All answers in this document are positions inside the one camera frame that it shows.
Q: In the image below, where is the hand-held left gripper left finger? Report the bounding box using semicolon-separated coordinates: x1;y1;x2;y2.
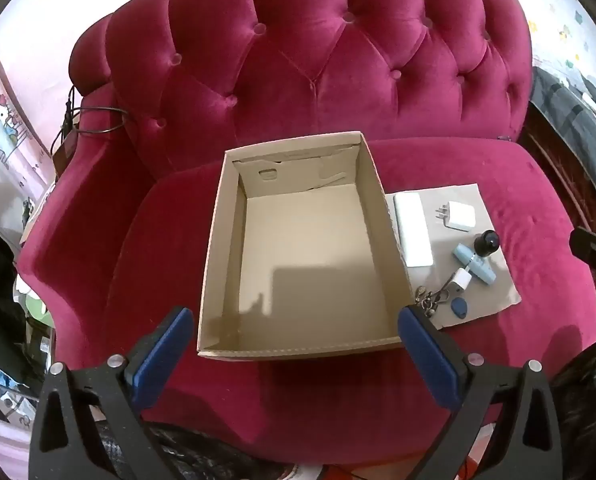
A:
29;306;195;480

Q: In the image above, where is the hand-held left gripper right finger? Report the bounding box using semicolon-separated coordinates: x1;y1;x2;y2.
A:
397;305;564;480

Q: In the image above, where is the metal keychain with charms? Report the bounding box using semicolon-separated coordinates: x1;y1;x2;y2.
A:
414;285;451;317

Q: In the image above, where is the light blue tube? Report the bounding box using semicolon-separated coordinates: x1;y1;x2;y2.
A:
452;243;497;287

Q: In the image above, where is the white power bank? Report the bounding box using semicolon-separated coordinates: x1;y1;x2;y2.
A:
393;191;435;268

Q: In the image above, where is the white charger plug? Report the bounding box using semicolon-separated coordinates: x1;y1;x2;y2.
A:
434;202;474;233

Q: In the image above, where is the cardboard box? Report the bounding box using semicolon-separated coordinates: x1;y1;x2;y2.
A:
196;131;413;361

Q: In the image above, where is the small white adapter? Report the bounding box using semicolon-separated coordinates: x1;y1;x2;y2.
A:
448;268;473;295

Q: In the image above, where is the grey cardboard sheet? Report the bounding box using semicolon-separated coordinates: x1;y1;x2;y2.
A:
384;182;523;331

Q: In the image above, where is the dark grey cloth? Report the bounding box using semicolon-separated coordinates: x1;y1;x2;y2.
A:
532;67;596;161

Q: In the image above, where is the person's black clothing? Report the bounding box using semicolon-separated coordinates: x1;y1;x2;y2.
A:
550;330;596;480

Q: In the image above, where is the flower print cloth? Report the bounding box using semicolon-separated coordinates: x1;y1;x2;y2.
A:
508;0;596;76

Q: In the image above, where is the cartoon cat print curtain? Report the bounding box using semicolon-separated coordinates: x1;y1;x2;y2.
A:
0;40;53;201

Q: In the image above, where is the red tufted velvet sofa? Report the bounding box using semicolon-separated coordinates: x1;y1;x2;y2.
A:
20;0;596;466

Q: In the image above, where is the black cable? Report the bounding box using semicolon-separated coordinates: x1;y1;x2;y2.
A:
50;85;128;156

